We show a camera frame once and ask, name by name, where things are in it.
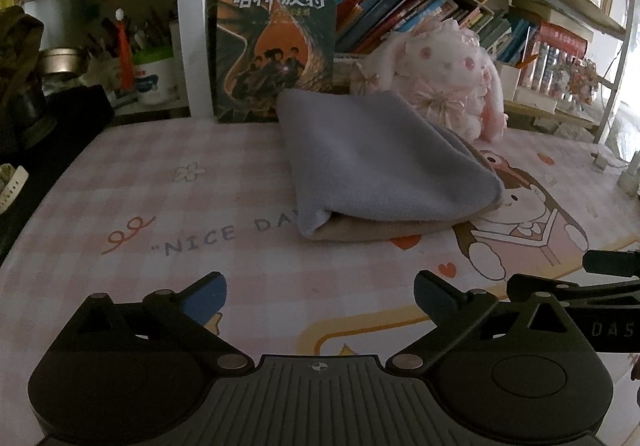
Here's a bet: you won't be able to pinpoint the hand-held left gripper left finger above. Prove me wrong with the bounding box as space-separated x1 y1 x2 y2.
50 270 252 378

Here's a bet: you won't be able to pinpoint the pink printed table mat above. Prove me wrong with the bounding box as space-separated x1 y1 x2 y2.
0 117 640 446

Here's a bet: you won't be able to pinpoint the black bag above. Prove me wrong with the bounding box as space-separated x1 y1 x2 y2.
44 84 117 139

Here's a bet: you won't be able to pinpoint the colourful paper flowers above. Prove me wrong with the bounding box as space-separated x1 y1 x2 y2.
565 58 601 107

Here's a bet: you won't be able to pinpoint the dark camouflage cloth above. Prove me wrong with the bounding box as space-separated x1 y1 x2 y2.
0 5 59 153

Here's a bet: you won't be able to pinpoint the metal bowl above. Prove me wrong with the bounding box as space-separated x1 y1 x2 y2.
37 47 89 83

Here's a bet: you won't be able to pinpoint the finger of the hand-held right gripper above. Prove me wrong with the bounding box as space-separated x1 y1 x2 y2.
582 249 640 278
505 274 640 308

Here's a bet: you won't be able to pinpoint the white shelf rack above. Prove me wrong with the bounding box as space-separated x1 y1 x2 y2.
20 0 635 148

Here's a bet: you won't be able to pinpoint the white wristwatch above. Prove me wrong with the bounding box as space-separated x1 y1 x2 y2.
0 165 29 213

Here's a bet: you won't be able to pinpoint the Harry Potter book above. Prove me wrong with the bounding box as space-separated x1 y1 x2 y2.
215 0 340 123

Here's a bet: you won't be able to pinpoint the red tassel ornament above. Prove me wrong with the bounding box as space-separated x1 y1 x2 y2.
113 7 136 93

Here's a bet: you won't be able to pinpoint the pink plush bunny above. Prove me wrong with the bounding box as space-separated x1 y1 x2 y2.
350 18 509 143

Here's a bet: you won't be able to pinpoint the beige and grey knit sweater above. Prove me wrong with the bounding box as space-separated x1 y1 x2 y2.
276 88 503 243

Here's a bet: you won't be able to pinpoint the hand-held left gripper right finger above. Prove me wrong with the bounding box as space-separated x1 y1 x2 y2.
386 269 592 378

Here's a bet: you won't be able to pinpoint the white pen holder tub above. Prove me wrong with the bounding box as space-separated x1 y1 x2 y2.
131 48 182 106

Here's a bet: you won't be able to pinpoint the row of colourful books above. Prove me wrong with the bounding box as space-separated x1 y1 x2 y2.
334 0 531 67

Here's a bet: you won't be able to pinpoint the row of small bottles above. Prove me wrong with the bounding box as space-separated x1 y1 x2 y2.
519 22 592 99

